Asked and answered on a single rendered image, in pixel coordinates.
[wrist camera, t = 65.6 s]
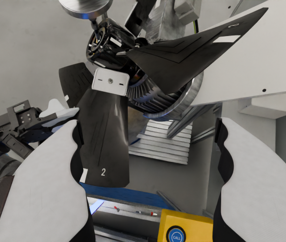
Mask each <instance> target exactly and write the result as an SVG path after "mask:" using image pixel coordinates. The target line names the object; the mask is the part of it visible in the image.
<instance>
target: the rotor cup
mask: <svg viewBox="0 0 286 242"><path fill-rule="evenodd" d="M98 26H99V28H98V31H99V36H101V39H100V41H99V43H96V35H95V32H93V34H92V35H91V38H90V40H89V42H88V45H87V49H86V58H87V60H88V61H89V62H91V63H93V64H95V65H97V66H99V67H101V68H105V69H109V70H113V71H118V72H122V73H127V74H128V75H129V76H130V79H129V84H128V85H131V84H133V83H134V82H136V81H137V80H138V79H139V78H140V77H141V76H142V75H143V73H144V71H143V70H142V69H141V68H140V67H139V66H138V65H137V64H135V63H134V62H133V61H132V60H131V59H130V58H129V57H128V56H125V57H116V54H117V53H118V52H122V51H125V49H129V50H131V49H133V47H134V46H138V45H139V47H143V46H144V45H146V44H148V45H151V43H150V42H149V41H148V40H147V39H145V38H144V37H139V38H136V39H134V36H133V35H132V34H131V33H130V32H128V31H127V30H126V29H124V28H123V27H122V26H120V25H119V24H118V23H117V22H115V21H114V20H113V19H111V18H106V19H104V20H102V21H101V22H100V23H99V24H98ZM111 37H112V38H113V39H115V40H116V41H118V42H119V43H121V47H120V46H118V45H117V44H115V43H114V42H112V41H111V40H110V39H111ZM94 61H97V62H98V63H100V64H102V65H104V66H105V67H102V66H100V65H99V64H97V63H95V62H94Z"/></svg>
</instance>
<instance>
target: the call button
mask: <svg viewBox="0 0 286 242"><path fill-rule="evenodd" d="M169 240H170V242H183V241H184V235H183V233H182V231H181V230H179V229H172V230H171V231H170V233H169Z"/></svg>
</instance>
